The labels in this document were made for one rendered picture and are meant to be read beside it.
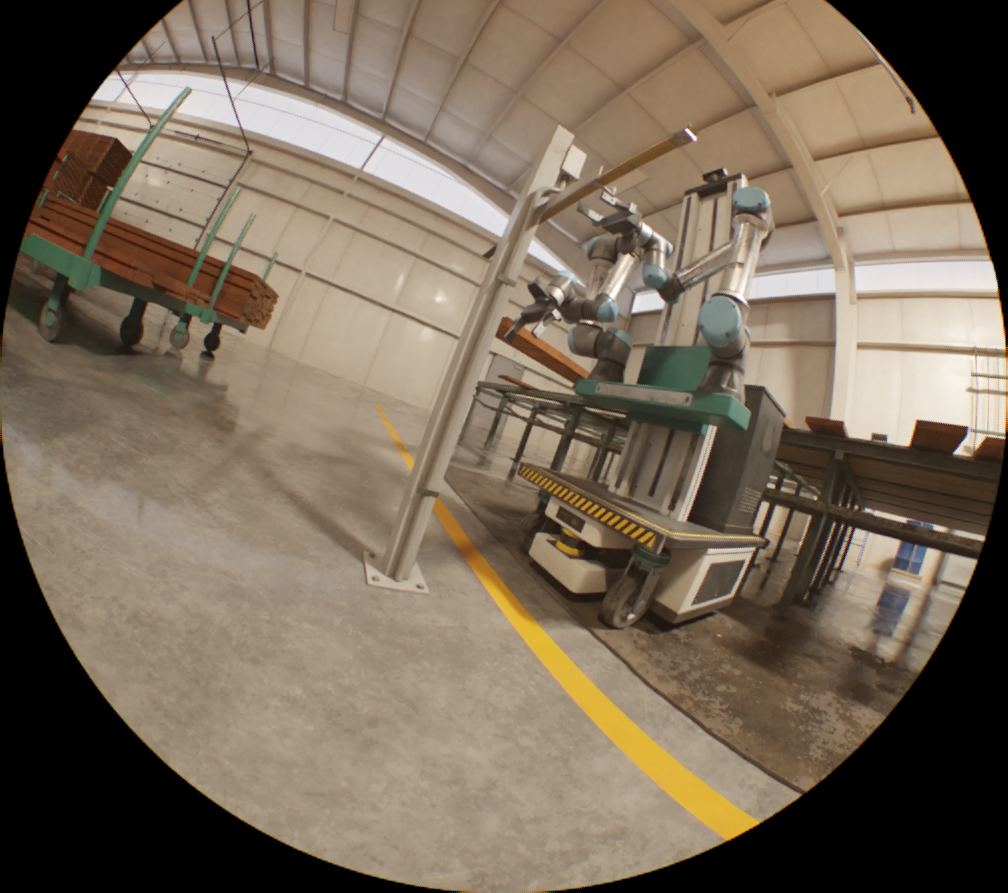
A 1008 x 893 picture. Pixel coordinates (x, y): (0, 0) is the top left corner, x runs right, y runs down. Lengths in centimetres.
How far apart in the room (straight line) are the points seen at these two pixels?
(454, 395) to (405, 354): 841
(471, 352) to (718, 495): 95
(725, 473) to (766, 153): 709
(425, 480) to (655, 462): 84
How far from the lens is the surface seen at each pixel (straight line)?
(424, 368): 924
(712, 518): 129
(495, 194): 1090
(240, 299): 314
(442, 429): 76
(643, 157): 73
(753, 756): 84
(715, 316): 93
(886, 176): 823
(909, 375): 843
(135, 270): 171
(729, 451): 131
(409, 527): 82
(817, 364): 874
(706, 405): 98
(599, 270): 149
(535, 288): 115
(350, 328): 910
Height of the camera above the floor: 46
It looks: 5 degrees up
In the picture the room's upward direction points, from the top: 20 degrees clockwise
